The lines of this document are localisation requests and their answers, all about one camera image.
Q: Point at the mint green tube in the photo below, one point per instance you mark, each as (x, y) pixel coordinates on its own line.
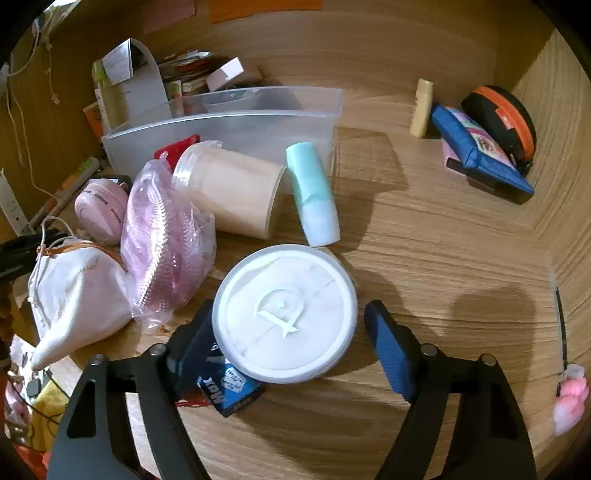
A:
(311, 194)

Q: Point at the black orange round case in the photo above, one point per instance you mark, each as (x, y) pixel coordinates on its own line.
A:
(505, 120)

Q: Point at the pink sticky note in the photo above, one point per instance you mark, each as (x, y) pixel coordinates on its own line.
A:
(168, 11)

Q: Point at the yellow cloth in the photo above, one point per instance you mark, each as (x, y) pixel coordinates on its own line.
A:
(48, 410)

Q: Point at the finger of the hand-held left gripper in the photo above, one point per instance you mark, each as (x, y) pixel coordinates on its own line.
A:
(27, 247)

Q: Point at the white power strip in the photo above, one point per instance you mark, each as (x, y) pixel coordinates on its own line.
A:
(11, 203)

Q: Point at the orange sticky note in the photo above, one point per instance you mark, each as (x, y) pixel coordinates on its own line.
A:
(263, 9)

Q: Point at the pink round device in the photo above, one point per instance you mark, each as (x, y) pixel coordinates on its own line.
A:
(101, 210)

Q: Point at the wooden desktop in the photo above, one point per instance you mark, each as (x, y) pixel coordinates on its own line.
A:
(438, 277)

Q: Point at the cream tube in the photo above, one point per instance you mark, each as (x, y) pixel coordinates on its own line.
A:
(422, 108)

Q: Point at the pink plush charm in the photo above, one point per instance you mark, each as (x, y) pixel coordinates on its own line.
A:
(572, 399)

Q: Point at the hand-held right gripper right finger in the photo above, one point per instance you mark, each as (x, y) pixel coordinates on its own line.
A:
(388, 350)

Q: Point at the stack of books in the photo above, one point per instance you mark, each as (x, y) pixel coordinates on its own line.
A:
(189, 69)

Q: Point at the small white box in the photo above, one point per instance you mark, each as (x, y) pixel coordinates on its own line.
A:
(228, 74)

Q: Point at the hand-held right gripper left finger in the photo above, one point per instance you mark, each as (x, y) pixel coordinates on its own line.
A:
(198, 341)

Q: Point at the blue pencil case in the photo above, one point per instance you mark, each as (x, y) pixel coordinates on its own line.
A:
(480, 147)

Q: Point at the red cloth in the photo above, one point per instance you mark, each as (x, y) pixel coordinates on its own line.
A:
(30, 461)

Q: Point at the clear plastic storage bin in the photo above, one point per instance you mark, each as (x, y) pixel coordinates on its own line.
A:
(258, 124)

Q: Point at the red packet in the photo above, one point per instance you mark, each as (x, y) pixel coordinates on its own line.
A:
(178, 147)

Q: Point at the beige cylinder with clear lid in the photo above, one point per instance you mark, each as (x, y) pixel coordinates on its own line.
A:
(231, 189)

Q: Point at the round white lidded container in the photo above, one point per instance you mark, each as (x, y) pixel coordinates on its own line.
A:
(286, 314)

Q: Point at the blue card packet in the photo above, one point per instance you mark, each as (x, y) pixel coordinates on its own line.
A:
(233, 390)

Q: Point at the green orange tube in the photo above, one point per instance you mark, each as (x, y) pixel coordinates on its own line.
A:
(69, 180)

